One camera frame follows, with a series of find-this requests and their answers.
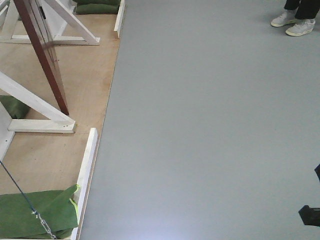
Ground black robot part upper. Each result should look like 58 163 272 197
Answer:
314 164 320 180

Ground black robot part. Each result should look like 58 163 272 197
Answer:
298 205 320 227
314 164 320 180

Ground brown wooden door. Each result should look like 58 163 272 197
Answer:
13 0 69 116

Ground black robot part lower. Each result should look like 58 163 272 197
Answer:
298 205 320 227

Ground near white wooden brace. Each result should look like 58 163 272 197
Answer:
0 73 76 134

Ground white wooden brace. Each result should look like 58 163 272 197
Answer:
0 0 100 46
0 73 76 134

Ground far white wooden brace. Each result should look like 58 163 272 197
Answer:
0 0 100 46

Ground lower green sandbag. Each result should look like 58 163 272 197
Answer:
75 3 120 15

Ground plywood base platform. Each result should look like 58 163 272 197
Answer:
0 14 120 194

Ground upper green sandbag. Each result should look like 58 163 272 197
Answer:
73 0 121 6

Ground green sandbag behind brace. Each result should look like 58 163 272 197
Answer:
0 95 30 119

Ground left white sneaker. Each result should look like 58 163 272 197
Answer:
270 10 298 28

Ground white sneaker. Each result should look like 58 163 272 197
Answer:
270 10 298 28
285 19 316 37

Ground right white sneaker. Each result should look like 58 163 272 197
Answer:
285 19 316 37

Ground green sandbag front bottom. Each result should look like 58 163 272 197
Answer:
0 184 80 239

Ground black trouser legs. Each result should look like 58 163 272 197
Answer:
284 0 320 20

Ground far white edge rail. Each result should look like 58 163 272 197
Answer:
113 0 126 39

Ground white edge rail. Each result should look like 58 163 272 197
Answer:
113 0 126 39
70 127 98 240

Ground near white edge rail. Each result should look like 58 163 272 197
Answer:
70 127 98 240

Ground white door frame panel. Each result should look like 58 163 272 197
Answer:
0 103 15 161

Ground metal chain turnbuckle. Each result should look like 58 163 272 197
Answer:
32 210 57 240

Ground dark guy rope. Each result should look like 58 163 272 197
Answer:
0 160 37 214

